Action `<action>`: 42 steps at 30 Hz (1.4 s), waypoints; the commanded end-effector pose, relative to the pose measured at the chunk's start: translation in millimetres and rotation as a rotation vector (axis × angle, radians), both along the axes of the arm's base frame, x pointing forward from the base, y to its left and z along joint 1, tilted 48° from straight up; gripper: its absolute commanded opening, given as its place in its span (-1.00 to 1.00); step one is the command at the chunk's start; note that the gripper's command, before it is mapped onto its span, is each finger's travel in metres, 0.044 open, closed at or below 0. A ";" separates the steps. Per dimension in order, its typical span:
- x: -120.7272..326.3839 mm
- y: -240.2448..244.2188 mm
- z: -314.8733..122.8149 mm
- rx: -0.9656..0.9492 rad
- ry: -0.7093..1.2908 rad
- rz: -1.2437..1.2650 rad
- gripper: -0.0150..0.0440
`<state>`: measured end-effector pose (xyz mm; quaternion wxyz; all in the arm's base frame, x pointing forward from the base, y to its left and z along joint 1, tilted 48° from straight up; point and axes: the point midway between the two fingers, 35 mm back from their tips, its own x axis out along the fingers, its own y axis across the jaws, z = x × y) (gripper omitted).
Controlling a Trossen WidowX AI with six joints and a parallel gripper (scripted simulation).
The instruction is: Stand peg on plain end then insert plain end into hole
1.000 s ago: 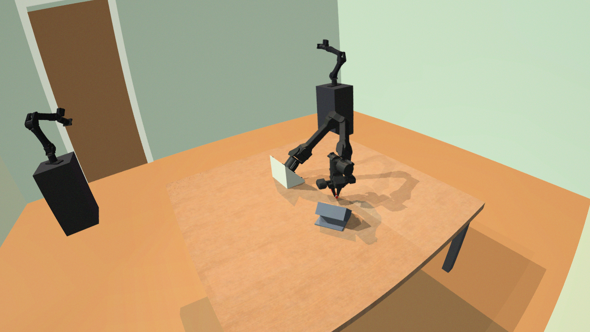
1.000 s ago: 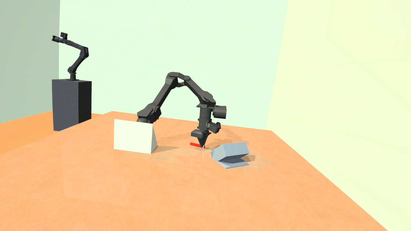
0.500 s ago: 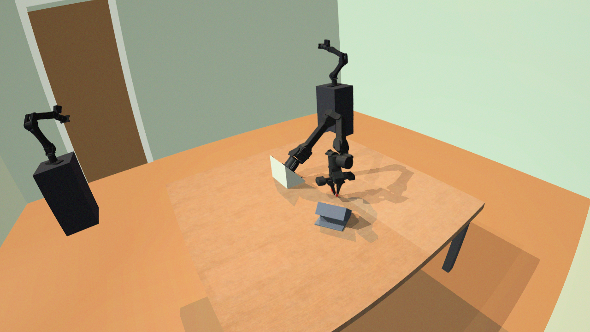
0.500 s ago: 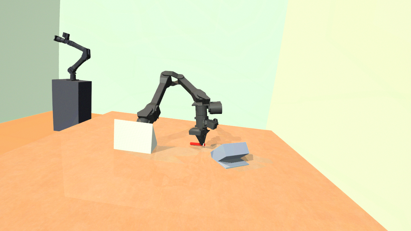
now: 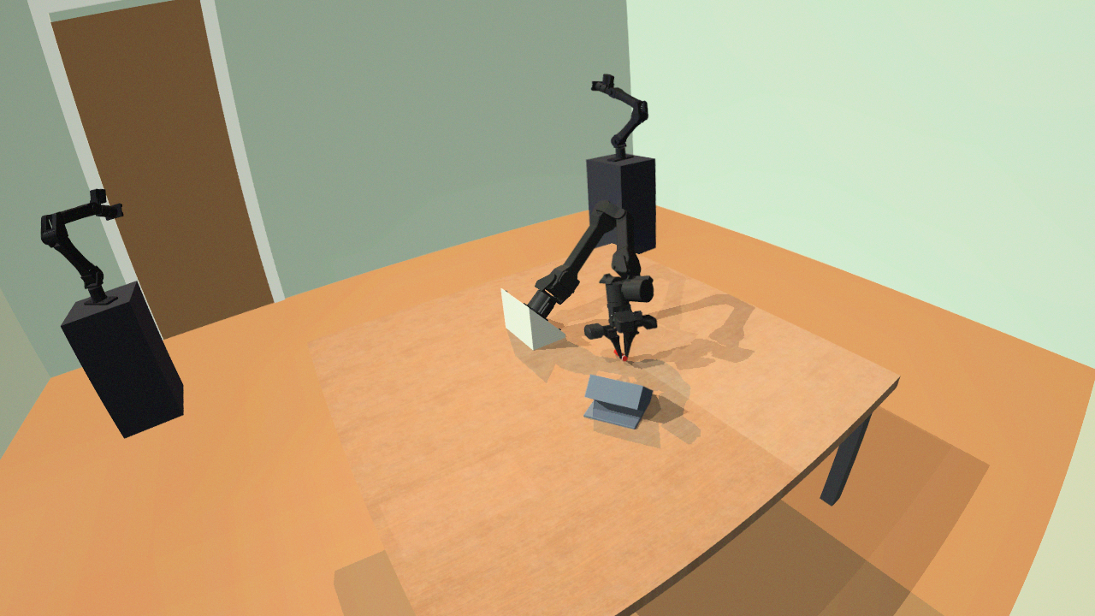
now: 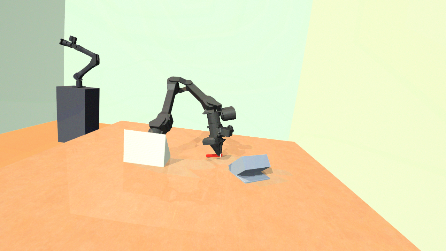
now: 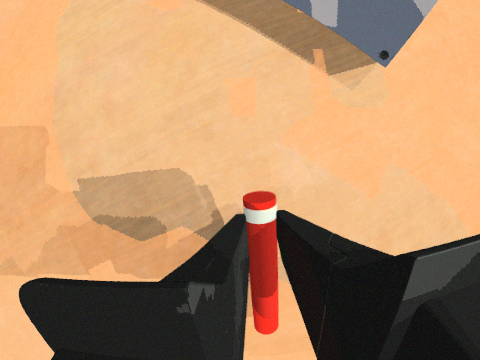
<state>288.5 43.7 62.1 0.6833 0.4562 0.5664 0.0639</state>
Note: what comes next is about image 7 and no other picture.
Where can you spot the red peg with white band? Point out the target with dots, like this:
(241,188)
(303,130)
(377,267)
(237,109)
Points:
(260,209)

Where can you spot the grey sloped panel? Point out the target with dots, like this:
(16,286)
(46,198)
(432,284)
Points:
(378,27)

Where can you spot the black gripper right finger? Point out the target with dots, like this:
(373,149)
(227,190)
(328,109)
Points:
(357,302)

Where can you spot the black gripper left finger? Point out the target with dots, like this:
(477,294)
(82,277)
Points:
(197,312)

